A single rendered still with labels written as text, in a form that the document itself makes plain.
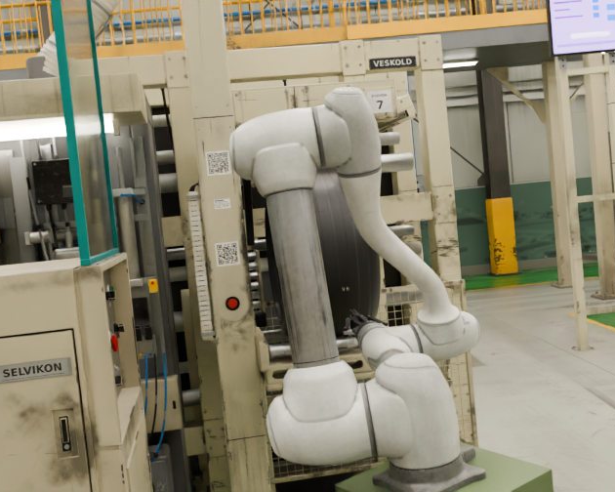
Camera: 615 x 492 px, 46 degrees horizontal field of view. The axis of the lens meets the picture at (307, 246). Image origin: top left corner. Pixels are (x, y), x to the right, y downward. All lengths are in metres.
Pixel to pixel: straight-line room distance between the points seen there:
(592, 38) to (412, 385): 4.95
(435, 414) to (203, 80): 1.32
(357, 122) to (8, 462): 0.98
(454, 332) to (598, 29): 4.69
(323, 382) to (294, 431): 0.12
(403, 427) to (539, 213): 10.94
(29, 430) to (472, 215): 10.81
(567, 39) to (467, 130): 6.16
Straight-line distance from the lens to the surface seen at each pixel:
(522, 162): 12.37
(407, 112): 2.85
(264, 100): 2.62
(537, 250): 12.37
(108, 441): 1.56
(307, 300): 1.52
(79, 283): 1.51
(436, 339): 1.78
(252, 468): 2.45
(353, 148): 1.55
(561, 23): 6.15
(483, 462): 1.71
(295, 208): 1.53
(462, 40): 8.29
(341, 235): 2.16
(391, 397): 1.51
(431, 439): 1.54
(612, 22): 6.31
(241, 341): 2.35
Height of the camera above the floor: 1.34
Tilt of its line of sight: 3 degrees down
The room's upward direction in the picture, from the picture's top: 6 degrees counter-clockwise
